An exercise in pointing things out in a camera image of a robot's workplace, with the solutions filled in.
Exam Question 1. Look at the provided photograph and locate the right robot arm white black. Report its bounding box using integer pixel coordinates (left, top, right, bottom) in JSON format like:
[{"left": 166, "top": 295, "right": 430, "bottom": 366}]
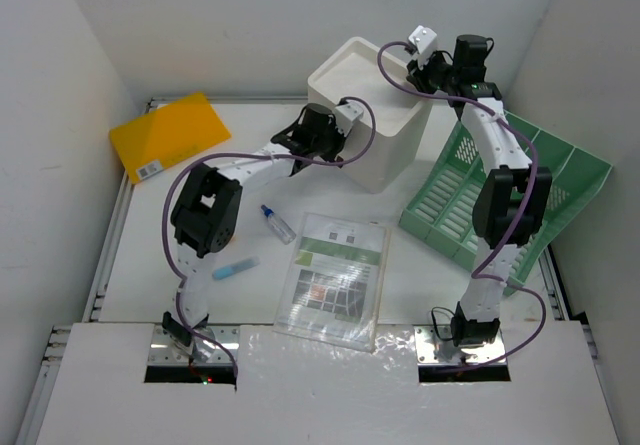
[{"left": 407, "top": 26, "right": 552, "bottom": 347}]

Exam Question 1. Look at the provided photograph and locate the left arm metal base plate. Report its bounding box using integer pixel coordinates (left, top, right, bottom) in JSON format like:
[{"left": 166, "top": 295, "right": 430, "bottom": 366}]
[{"left": 147, "top": 325, "right": 240, "bottom": 366}]

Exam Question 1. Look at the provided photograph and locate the green file organizer tray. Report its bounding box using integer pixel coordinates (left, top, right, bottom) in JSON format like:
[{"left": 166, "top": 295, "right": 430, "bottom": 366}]
[{"left": 397, "top": 109, "right": 614, "bottom": 292}]

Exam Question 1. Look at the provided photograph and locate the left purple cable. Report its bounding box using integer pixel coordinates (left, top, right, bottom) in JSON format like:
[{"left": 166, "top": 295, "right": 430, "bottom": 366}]
[{"left": 160, "top": 96, "right": 377, "bottom": 381}]

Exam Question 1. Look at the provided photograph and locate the purple cable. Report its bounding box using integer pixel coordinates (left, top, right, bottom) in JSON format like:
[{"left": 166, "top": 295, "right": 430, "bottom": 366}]
[
  {"left": 160, "top": 96, "right": 377, "bottom": 381},
  {"left": 375, "top": 40, "right": 548, "bottom": 371}
]

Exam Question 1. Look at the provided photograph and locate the clear spray bottle blue cap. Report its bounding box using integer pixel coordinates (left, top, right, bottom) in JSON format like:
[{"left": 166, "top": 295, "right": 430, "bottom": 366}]
[{"left": 260, "top": 204, "right": 297, "bottom": 245}]

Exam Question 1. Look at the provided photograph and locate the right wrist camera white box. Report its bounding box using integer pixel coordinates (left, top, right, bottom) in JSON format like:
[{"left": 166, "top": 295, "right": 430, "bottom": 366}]
[{"left": 408, "top": 25, "right": 438, "bottom": 68}]

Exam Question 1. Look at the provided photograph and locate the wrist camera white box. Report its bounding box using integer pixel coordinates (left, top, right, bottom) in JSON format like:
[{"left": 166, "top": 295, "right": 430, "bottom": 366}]
[
  {"left": 408, "top": 25, "right": 438, "bottom": 68},
  {"left": 333, "top": 101, "right": 364, "bottom": 137}
]

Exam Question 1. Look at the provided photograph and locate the black thin cable at base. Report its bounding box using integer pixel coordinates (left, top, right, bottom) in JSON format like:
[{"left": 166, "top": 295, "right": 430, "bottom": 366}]
[{"left": 430, "top": 306, "right": 457, "bottom": 346}]

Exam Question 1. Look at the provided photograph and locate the blue highlighter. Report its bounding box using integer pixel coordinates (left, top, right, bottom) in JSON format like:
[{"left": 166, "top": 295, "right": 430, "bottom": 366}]
[{"left": 212, "top": 257, "right": 260, "bottom": 281}]

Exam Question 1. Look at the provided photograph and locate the white three-drawer cabinet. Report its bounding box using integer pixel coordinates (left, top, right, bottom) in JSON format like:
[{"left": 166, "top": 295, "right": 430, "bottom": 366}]
[{"left": 307, "top": 37, "right": 432, "bottom": 193}]

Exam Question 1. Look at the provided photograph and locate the yellow plastic folder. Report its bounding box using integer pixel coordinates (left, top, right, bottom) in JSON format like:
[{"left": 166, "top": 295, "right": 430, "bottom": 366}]
[{"left": 109, "top": 93, "right": 231, "bottom": 184}]

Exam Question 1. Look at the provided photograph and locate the clear document folder with paper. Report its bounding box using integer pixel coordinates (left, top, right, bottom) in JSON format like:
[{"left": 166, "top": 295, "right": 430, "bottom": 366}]
[{"left": 273, "top": 213, "right": 391, "bottom": 353}]

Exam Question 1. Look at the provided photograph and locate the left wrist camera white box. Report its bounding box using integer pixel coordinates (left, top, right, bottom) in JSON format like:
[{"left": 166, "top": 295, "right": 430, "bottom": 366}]
[{"left": 333, "top": 101, "right": 364, "bottom": 137}]

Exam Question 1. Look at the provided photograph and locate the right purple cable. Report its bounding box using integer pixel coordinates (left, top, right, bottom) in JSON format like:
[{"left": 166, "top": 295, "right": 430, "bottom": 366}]
[{"left": 375, "top": 40, "right": 548, "bottom": 371}]

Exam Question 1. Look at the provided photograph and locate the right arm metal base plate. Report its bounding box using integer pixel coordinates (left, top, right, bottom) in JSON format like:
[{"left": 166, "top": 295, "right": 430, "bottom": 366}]
[{"left": 414, "top": 324, "right": 506, "bottom": 367}]

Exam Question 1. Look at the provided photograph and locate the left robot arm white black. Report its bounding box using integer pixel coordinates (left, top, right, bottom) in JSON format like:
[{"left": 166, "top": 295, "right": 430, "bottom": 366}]
[{"left": 162, "top": 99, "right": 364, "bottom": 349}]

